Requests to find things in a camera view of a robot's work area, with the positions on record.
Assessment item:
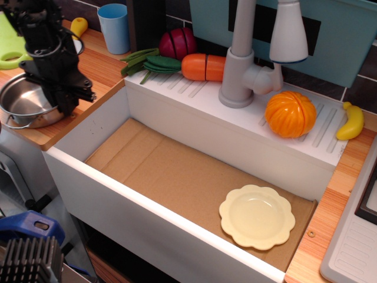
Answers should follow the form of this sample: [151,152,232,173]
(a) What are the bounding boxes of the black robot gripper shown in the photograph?
[19,41,96,116]

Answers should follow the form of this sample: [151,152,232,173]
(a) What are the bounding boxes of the stainless steel pot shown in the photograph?
[1,74,64,130]

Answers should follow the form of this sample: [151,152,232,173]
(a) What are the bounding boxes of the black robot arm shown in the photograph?
[1,1,96,116]

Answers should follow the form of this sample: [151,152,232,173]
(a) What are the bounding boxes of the cardboard sheet in sink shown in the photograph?
[84,118,318,272]

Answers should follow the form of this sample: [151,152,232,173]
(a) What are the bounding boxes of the black finned heat sink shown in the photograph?
[1,237,64,282]

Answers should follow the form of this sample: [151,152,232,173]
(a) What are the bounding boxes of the green cutting board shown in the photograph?
[1,12,32,70]

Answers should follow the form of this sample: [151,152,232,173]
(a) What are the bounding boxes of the green felt carrot leaves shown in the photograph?
[120,48,181,84]

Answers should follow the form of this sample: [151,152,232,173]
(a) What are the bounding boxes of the light blue plastic cup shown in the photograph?
[97,4,130,55]

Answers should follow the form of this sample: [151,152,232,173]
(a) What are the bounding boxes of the purple toy onion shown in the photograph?
[158,27,197,61]

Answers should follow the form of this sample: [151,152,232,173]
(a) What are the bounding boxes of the blue clamp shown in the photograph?
[1,210,65,245]

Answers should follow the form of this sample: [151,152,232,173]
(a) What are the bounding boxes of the orange toy carrot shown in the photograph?
[181,53,226,81]

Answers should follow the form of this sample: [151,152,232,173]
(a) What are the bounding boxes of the grey toy faucet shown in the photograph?
[219,1,283,108]

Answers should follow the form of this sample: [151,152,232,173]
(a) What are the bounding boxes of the cream scalloped plate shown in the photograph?
[219,185,296,251]

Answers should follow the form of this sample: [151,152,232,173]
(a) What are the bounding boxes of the orange toy pumpkin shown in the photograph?
[264,91,317,138]

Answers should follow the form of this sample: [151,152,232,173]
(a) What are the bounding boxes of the white faucet spray head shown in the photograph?
[269,1,309,64]

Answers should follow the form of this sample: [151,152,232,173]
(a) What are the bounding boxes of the yellow toy banana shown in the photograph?
[336,101,364,140]

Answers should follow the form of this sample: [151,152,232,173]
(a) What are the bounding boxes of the white toy stove top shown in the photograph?
[320,152,376,282]

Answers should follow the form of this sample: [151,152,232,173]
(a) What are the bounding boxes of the yellow handled toy knife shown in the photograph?
[70,17,88,55]

